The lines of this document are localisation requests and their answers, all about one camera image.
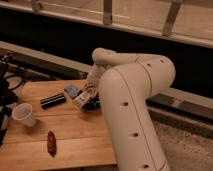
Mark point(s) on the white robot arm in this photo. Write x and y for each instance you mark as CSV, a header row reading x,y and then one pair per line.
x,y
123,82

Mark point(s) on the small blue object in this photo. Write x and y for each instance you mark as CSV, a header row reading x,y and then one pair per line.
x,y
72,91

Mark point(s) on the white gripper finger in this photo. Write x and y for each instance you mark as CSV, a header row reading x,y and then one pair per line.
x,y
84,87

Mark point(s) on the dark ceramic bowl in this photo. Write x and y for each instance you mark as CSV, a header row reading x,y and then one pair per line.
x,y
93,103

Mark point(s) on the black rectangular box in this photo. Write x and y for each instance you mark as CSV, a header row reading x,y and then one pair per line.
x,y
53,100

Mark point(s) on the white plastic cup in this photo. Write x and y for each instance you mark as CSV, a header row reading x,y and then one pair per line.
x,y
23,113

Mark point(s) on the black equipment stand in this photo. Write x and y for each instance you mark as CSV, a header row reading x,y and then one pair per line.
x,y
7,97

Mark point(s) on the white plastic bottle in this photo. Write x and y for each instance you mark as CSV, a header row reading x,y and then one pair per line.
x,y
83,98

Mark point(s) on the metal railing frame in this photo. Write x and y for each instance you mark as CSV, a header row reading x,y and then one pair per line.
x,y
186,21

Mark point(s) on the red chili pepper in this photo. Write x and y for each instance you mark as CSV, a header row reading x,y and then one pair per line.
x,y
51,144

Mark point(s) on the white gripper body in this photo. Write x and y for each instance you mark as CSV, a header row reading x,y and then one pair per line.
x,y
94,75

